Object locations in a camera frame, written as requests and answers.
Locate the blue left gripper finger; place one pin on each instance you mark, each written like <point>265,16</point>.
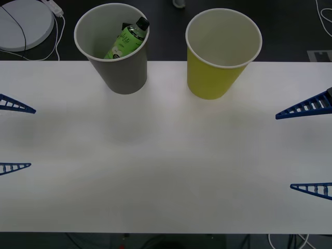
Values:
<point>31,110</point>
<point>26,165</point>

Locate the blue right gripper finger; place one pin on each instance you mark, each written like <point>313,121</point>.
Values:
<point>295,186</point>
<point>285,114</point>

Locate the green bottle with black cap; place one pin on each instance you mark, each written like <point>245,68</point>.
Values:
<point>124,25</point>
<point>124,42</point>

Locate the grey floor plate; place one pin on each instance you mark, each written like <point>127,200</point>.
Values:
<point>311,55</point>

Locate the yellow-green plastic waste bin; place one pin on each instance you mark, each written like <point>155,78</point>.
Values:
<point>207,83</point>

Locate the white round disc base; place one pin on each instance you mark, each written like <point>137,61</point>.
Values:
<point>33,26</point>

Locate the grey plastic waste bin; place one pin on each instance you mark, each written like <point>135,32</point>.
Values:
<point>124,77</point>

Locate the white power strip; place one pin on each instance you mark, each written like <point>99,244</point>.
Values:
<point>55,7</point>

